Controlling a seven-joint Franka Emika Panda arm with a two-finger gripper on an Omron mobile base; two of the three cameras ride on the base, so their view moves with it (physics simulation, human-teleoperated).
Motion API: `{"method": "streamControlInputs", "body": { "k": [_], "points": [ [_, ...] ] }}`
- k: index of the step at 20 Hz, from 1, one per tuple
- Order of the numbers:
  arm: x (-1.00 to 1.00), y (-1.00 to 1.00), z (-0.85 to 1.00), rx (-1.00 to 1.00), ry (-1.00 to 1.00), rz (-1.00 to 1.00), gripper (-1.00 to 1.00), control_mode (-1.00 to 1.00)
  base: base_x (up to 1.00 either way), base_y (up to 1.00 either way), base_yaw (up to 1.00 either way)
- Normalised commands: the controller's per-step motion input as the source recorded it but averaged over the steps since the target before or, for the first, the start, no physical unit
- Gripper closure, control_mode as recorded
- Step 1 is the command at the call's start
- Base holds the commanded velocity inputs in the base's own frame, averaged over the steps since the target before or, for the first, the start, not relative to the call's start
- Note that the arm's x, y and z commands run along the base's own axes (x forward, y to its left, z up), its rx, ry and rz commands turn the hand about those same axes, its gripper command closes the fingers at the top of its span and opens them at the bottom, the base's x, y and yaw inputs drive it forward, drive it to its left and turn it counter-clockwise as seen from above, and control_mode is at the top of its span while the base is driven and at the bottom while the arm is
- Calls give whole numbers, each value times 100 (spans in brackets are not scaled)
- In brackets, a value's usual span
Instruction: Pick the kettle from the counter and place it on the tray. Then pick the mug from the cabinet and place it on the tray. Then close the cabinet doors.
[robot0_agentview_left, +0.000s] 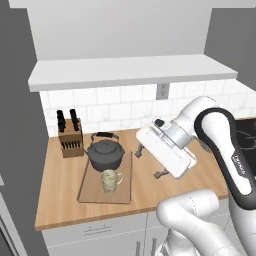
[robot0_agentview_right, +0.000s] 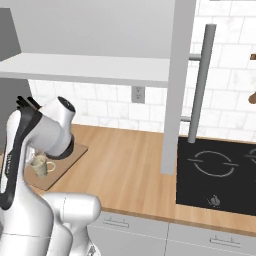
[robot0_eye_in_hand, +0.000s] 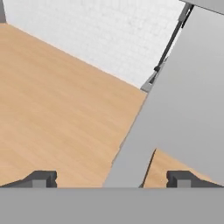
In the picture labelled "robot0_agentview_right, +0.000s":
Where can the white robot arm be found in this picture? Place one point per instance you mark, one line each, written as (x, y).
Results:
(30, 216)

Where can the dark grey cabinet door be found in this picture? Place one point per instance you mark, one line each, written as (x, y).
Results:
(11, 90)

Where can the black hob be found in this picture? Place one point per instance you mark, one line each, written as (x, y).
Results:
(216, 186)

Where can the grey drawer front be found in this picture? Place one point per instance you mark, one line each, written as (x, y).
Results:
(200, 245)
(133, 236)

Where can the brown wooden hanging utensil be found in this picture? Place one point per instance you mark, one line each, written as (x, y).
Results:
(253, 98)

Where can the grey wall outlet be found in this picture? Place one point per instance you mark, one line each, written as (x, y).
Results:
(138, 94)

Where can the grey wall cabinet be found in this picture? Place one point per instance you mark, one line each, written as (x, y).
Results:
(90, 40)

